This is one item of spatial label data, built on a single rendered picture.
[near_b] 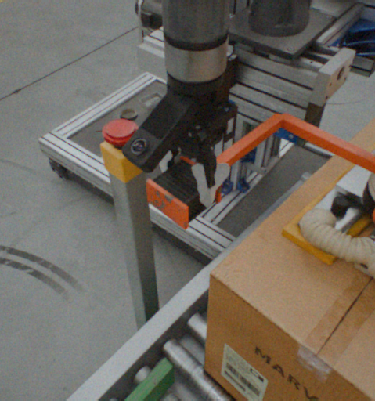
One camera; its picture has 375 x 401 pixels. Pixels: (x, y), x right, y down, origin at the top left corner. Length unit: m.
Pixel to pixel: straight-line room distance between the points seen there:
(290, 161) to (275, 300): 1.40
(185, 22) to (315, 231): 0.38
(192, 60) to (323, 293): 0.43
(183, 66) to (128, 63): 2.65
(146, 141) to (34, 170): 1.89
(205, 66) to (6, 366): 1.48
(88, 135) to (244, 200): 0.86
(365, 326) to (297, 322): 0.10
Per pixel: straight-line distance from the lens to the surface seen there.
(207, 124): 0.57
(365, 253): 0.70
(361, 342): 0.72
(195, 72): 0.52
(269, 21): 1.17
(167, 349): 1.11
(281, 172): 2.01
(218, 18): 0.50
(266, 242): 0.78
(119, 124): 0.87
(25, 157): 2.50
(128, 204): 0.96
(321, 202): 0.84
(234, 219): 1.78
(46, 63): 3.26
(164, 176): 0.66
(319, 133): 0.79
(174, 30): 0.51
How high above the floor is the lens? 1.57
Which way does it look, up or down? 47 degrees down
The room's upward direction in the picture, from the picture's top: straight up
